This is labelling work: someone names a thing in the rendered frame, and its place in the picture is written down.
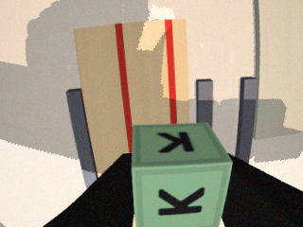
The green cube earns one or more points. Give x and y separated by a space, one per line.
180 174

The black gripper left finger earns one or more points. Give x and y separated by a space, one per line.
107 202

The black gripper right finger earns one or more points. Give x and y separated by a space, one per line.
256 199

